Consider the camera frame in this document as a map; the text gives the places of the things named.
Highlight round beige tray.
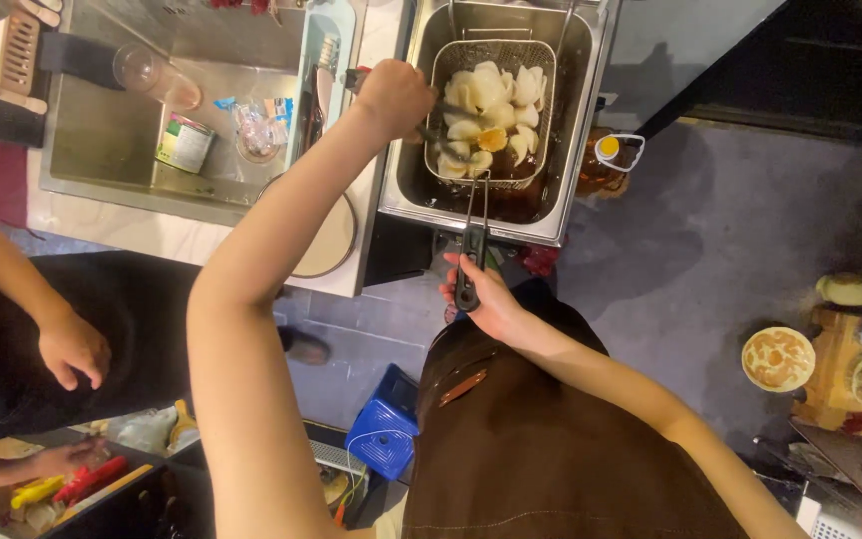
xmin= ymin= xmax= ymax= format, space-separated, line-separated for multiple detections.
xmin=256 ymin=174 xmax=359 ymax=279

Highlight pink plastic rack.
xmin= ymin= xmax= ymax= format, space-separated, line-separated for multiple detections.
xmin=0 ymin=0 xmax=64 ymax=115

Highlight clear plastic cup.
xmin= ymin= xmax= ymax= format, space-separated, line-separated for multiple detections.
xmin=235 ymin=103 xmax=287 ymax=164

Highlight wire fry basket black handle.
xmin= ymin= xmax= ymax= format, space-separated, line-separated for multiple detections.
xmin=424 ymin=39 xmax=558 ymax=313

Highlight blue plastic basket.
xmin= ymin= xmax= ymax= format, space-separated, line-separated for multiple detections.
xmin=344 ymin=364 xmax=422 ymax=482

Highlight round plate with food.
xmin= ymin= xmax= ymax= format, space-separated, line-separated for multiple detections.
xmin=741 ymin=326 xmax=817 ymax=393

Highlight oil bottle yellow cap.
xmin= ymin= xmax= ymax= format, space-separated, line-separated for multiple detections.
xmin=578 ymin=127 xmax=646 ymax=199

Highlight person's left hand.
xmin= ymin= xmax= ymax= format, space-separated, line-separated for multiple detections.
xmin=352 ymin=58 xmax=439 ymax=145

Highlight brown apron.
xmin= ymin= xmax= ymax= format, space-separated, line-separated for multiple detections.
xmin=401 ymin=278 xmax=751 ymax=539

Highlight wooden table with dishes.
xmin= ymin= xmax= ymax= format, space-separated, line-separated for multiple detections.
xmin=790 ymin=267 xmax=862 ymax=459

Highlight pile of white crackers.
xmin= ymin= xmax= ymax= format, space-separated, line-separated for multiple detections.
xmin=437 ymin=61 xmax=549 ymax=179

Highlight clear drinking glass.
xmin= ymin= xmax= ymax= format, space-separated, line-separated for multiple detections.
xmin=112 ymin=43 xmax=203 ymax=111

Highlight pale blue cutlery holder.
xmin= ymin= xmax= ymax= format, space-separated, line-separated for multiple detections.
xmin=286 ymin=6 xmax=357 ymax=172

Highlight stainless steel sink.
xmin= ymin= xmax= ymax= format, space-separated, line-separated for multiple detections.
xmin=39 ymin=0 xmax=312 ymax=227

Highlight tin can green label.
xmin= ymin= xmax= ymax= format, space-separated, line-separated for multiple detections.
xmin=155 ymin=113 xmax=216 ymax=175

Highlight black crate with utensils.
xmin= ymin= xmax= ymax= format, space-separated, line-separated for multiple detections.
xmin=0 ymin=401 xmax=216 ymax=539

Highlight stainless steel deep fryer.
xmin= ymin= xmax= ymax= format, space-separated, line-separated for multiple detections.
xmin=377 ymin=0 xmax=621 ymax=248

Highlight metal tongs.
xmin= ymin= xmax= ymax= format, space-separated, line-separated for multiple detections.
xmin=345 ymin=67 xmax=486 ymax=164

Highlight person's right hand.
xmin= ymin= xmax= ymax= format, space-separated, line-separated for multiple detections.
xmin=438 ymin=252 xmax=534 ymax=350

